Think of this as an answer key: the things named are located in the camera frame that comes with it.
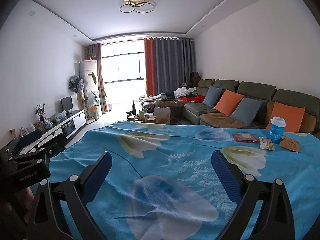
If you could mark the white black TV cabinet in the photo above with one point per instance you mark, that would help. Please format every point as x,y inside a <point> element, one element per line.
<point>69,126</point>

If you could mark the orange grey curtain right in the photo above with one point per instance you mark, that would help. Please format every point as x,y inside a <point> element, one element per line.
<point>168,63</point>

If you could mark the blue cushion middle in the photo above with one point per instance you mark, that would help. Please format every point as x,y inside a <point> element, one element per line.
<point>246,110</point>

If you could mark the orange cushion middle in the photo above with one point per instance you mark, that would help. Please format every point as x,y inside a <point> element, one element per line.
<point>228,102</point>

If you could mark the cluttered coffee table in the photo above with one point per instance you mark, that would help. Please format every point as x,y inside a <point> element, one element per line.
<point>154,113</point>

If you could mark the blue plastic bottle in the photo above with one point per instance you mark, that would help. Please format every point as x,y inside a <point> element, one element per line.
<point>277,127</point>

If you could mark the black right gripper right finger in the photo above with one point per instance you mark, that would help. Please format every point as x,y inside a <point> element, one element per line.
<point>275,220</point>

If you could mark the blue cushion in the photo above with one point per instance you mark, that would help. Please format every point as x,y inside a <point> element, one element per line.
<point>212,96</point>
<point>246,110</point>

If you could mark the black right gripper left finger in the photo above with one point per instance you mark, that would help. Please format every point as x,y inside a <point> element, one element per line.
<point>47,220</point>

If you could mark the brown curtain left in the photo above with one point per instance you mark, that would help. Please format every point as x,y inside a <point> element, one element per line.
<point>95,51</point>

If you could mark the small snack wrapper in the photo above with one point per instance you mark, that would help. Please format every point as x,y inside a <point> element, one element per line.
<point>266,144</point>

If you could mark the green sectional sofa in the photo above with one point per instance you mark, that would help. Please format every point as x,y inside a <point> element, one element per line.
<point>189,103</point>

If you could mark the tall plant yellow pot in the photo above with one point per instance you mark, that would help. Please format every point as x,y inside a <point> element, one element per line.
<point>97,92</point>

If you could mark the orange cushion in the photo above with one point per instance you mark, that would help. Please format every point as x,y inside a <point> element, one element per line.
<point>293,116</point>
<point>228,102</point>

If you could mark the white standing air conditioner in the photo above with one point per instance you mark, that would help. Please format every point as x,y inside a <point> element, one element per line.
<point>85,67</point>

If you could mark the orange cushion near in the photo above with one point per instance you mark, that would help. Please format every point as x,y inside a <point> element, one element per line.
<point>293,116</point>

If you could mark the black computer monitor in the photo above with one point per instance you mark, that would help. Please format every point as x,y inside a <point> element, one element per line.
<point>67,104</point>

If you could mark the blue cushion far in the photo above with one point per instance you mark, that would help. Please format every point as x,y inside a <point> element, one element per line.
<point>212,96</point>

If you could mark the red snack packet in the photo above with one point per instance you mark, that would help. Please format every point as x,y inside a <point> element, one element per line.
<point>245,137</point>

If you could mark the brown wrapper by bottle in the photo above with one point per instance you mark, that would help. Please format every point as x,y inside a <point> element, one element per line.
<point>289,144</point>

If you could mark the covered standing fan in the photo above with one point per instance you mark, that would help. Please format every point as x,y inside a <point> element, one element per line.
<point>76,85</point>

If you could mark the blue floral tablecloth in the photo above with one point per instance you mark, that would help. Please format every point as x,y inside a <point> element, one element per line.
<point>162,184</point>

